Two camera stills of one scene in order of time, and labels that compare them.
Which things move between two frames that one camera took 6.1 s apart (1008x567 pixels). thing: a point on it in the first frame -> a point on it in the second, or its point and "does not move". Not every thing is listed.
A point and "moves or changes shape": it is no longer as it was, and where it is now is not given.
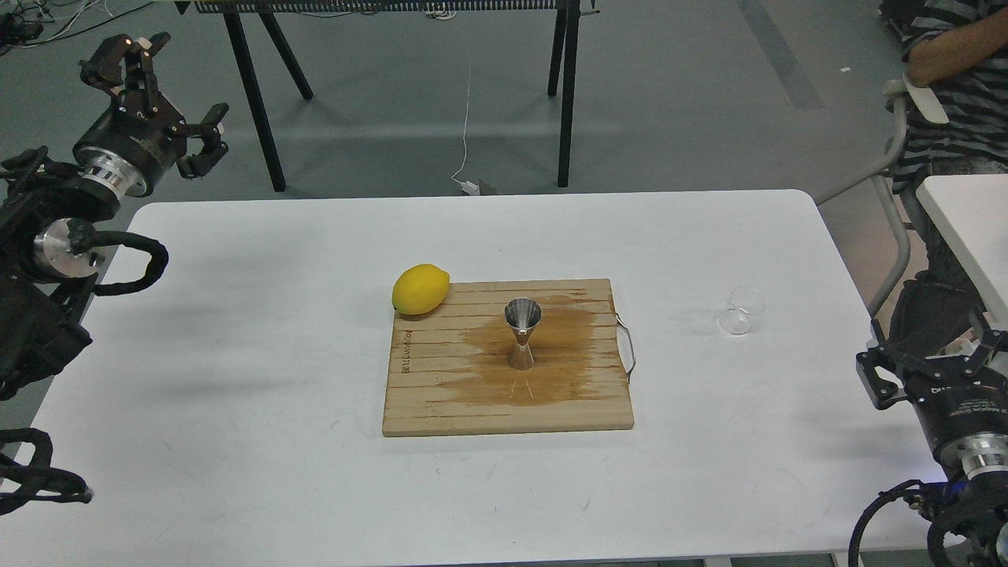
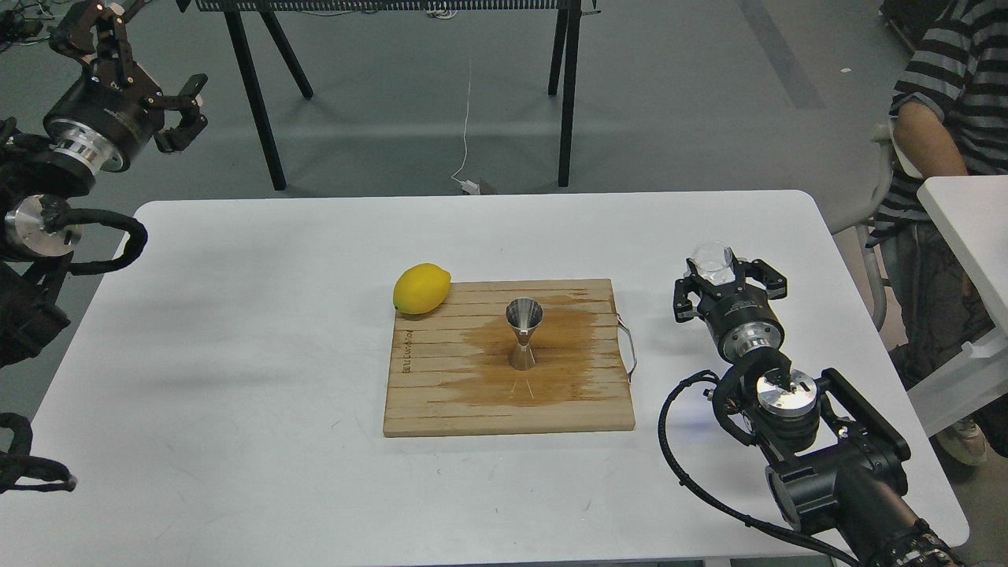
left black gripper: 142,134 -> 107,117
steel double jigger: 522,315 does not move
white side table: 972,212 does not move
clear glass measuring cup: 746,301 moves or changes shape
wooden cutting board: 449,369 does not move
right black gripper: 961,401 -> 744,321
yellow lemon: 420,289 does not move
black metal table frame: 566,29 does not move
